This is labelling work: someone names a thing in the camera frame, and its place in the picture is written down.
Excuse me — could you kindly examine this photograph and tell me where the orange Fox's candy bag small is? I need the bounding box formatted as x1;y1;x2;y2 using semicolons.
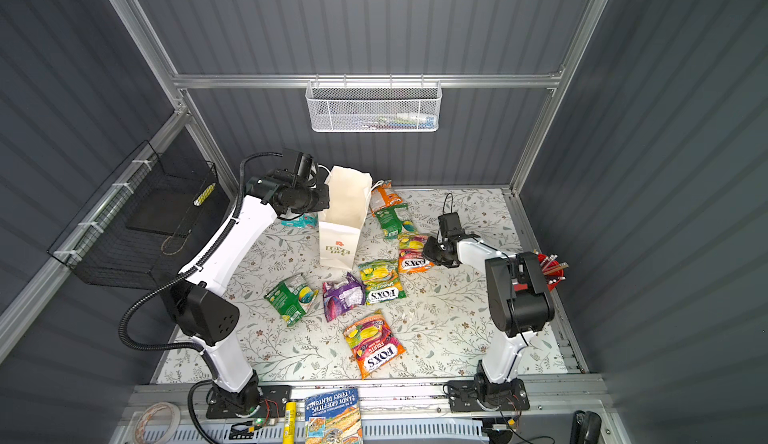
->
398;233;434;274

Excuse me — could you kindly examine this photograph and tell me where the white paper bag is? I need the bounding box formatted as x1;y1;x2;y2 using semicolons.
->
318;166;373;271

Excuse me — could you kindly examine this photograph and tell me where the green snack packet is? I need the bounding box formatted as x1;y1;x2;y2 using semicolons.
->
264;273;319;327
374;203;417;239

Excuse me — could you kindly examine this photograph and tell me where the green Fox's candy bag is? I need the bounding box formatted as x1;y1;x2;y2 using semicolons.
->
358;260;407;305

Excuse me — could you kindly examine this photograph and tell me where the orange snack packet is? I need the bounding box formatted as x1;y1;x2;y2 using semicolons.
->
369;180;405;214

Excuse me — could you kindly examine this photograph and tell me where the orange Fox's candy bag large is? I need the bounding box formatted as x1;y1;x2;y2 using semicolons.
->
343;311;406;379

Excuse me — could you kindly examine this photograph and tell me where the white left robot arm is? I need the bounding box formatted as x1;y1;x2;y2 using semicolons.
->
118;149;329;416

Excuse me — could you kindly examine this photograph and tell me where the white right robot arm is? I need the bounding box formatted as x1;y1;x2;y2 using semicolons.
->
423;213;555;413

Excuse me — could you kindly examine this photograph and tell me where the teal snack packet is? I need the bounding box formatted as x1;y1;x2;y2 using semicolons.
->
281;213;318;229

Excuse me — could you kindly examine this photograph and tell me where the red pen cup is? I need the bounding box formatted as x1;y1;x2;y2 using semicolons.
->
537;254;568;291

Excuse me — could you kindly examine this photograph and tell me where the purple snack packet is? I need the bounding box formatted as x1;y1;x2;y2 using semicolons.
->
322;272;366;322

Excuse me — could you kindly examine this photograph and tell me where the blue paperback book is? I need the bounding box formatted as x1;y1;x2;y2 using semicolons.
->
304;388;364;444

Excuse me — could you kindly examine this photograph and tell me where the yellow marker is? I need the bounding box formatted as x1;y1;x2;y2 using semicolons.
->
282;401;297;444

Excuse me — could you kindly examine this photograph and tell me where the black stapler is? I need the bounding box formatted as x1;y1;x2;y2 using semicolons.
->
569;410;602;444

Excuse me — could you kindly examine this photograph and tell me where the white wire wall basket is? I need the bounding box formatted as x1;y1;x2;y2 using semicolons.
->
305;78;443;133

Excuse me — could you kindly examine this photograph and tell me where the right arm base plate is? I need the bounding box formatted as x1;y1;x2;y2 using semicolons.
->
442;378;530;413

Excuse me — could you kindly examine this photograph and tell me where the black wire side basket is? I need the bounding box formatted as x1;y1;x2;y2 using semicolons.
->
48;142;228;290

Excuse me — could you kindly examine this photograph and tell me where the white slotted cable duct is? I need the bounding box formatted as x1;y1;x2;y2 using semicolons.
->
143;419;490;443

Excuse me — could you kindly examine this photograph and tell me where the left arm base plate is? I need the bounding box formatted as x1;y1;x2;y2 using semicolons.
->
205;384;292;420

